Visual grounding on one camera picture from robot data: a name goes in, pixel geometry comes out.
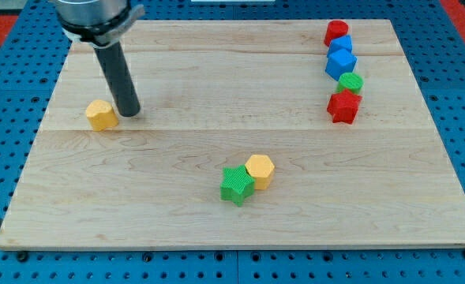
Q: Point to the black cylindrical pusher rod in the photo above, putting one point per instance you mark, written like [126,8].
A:
[116,71]

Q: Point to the yellow heart block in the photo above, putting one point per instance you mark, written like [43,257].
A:
[101,115]

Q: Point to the blue cube block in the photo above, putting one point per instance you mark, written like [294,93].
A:
[340,62]

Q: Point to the wooden board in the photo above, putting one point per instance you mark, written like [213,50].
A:
[212,94]

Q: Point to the green star block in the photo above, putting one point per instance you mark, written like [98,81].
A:
[237,185]

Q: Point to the yellow hexagon block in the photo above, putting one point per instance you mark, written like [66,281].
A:
[261,169]

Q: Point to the red cylinder block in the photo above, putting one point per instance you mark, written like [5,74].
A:
[335,29]

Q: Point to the blue pentagon block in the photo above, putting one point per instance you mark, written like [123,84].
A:
[341,43]

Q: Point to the red star block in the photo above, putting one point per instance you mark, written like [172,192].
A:
[344,106]

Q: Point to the green cylinder block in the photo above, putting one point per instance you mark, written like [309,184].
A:
[351,81]

